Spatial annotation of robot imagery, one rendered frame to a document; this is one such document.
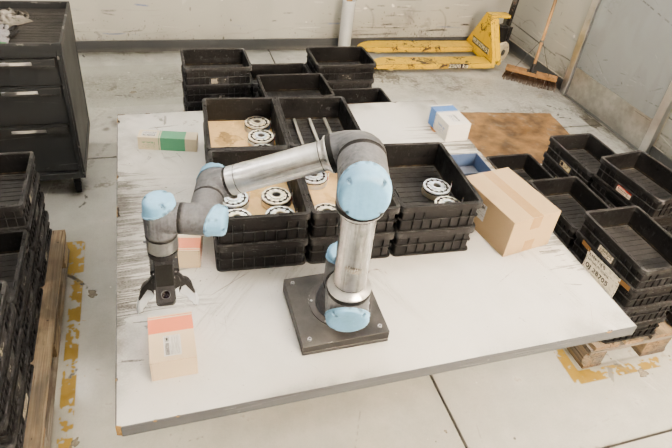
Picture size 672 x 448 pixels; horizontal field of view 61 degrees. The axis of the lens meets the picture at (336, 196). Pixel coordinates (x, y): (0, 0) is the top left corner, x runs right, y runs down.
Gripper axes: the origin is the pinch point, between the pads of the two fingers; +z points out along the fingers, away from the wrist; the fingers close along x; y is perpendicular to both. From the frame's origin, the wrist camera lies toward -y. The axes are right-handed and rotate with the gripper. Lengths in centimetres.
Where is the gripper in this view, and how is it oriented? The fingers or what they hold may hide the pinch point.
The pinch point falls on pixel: (168, 311)
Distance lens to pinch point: 158.3
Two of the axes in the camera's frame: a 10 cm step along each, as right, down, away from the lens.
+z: -1.0, 8.1, 5.8
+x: -9.5, 0.9, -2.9
